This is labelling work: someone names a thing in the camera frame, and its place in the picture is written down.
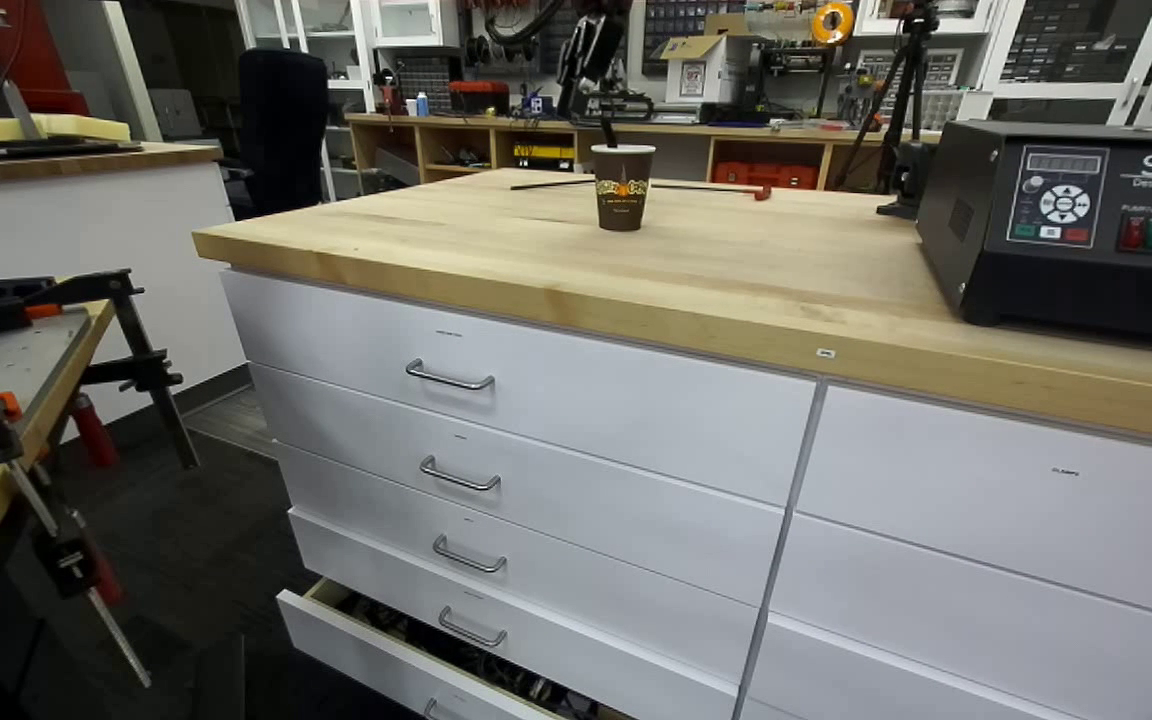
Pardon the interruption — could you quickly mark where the long wooden stick red tip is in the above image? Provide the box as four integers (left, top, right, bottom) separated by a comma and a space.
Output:
507, 178, 777, 204

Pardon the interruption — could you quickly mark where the white drawer cabinet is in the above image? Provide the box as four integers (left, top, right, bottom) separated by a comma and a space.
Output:
224, 272, 1152, 720

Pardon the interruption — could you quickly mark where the yellow tape roll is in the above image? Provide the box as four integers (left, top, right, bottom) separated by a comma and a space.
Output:
807, 0, 857, 49

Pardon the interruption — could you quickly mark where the black control box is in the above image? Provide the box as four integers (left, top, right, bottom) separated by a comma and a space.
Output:
915, 121, 1152, 341

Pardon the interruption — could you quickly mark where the wooden background shelf bench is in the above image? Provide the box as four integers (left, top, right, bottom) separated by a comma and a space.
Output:
339, 110, 900, 194

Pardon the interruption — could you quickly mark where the red black bar clamp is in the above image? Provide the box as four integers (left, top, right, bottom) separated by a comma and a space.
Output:
0, 391, 152, 688

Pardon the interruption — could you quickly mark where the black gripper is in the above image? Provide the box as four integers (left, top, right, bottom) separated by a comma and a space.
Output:
556, 11, 625, 113

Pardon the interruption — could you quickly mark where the black tripod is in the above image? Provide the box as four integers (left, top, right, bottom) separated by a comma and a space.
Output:
841, 0, 938, 220

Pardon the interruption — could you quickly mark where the black office chair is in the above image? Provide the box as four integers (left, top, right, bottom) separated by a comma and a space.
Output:
226, 49, 327, 220

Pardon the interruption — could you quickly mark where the brown paper cup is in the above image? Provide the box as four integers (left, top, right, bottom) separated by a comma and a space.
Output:
591, 146, 656, 234

